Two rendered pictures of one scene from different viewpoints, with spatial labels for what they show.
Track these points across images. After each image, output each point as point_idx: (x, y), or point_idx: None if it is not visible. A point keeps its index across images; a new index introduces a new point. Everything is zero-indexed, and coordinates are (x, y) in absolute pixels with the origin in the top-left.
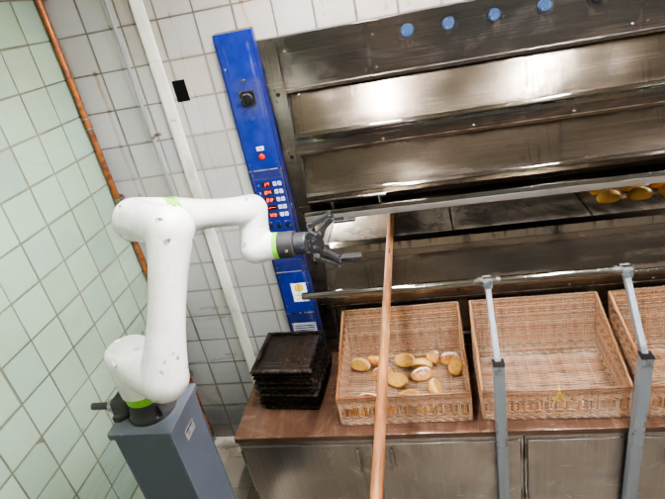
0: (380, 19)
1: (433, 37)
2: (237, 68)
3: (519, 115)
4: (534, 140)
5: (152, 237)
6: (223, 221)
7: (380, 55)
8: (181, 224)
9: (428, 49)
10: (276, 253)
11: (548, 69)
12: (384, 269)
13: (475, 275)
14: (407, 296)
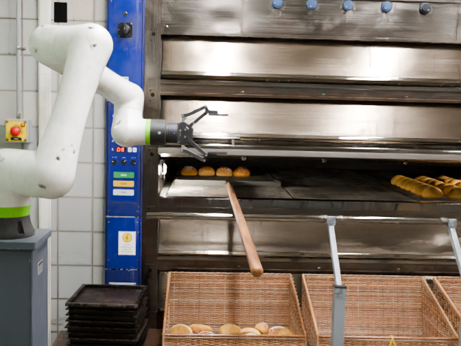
0: None
1: (298, 13)
2: (122, 1)
3: (361, 92)
4: (374, 117)
5: (81, 40)
6: (110, 86)
7: (251, 19)
8: (107, 37)
9: (293, 22)
10: (148, 134)
11: (387, 58)
12: (221, 230)
13: (311, 246)
14: (239, 264)
